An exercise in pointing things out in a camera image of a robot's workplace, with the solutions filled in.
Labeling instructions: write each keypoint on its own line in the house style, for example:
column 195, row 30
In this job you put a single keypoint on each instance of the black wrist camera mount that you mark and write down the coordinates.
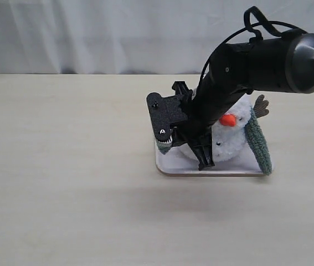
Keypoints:
column 167, row 116

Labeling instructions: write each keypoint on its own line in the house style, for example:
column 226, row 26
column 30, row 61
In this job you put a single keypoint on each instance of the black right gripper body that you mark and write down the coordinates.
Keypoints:
column 202, row 113

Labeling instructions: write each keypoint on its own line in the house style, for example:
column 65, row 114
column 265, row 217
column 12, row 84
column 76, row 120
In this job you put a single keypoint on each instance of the white plush snowman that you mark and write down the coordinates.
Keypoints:
column 229, row 132

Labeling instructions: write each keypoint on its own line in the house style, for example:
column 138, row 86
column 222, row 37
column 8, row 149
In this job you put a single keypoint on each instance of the white square tray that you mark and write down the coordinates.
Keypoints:
column 180, row 161

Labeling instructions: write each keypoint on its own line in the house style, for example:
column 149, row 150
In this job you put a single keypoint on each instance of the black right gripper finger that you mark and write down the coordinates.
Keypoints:
column 202, row 148

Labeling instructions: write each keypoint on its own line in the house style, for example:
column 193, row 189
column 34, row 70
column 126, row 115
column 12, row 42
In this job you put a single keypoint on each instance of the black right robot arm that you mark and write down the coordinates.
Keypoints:
column 284, row 64

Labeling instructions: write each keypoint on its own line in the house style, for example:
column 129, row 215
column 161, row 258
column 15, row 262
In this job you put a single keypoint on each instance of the green fuzzy scarf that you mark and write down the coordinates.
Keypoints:
column 255, row 137

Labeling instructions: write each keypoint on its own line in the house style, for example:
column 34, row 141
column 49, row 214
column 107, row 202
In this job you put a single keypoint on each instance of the white backdrop curtain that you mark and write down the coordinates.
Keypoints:
column 126, row 37

